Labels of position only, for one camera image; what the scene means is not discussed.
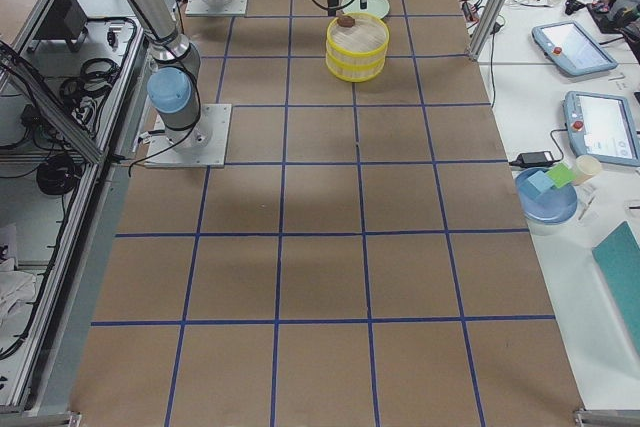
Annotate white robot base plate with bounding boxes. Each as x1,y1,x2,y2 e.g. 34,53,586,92
144,104,232,168

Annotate white cloth bundle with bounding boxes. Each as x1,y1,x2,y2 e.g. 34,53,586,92
0,224,37,328

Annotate teal notebook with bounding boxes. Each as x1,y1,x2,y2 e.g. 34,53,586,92
592,221,639,353

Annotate green foam cube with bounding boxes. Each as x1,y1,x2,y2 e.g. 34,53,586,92
545,163,576,189

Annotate black power adapter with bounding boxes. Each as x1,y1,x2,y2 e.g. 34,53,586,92
510,151,556,169

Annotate lower teach pendant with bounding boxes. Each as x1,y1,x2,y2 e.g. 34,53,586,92
563,91,639,167

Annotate dark red bun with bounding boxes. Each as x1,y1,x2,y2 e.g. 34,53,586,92
336,15,356,28

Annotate light blue foam cube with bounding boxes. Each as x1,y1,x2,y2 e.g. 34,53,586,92
522,170,554,199

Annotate teach pendant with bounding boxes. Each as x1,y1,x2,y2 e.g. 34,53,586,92
563,91,639,167
531,21,618,77

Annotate cream plastic cup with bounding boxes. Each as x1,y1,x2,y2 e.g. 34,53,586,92
572,155,602,186

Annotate yellow steamer bottom layer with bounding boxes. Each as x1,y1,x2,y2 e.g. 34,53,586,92
325,53,386,83

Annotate yellow steamer layer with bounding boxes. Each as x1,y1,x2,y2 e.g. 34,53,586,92
326,13,390,65
325,53,386,83

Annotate blue plate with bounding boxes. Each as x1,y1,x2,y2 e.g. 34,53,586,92
514,167,578,225

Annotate upper teach pendant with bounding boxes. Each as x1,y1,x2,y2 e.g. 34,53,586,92
531,21,618,77

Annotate yellow steamer top layer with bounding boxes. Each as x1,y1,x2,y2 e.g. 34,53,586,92
326,13,390,65

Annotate mint green plate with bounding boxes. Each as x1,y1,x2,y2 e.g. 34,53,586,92
341,0,390,19

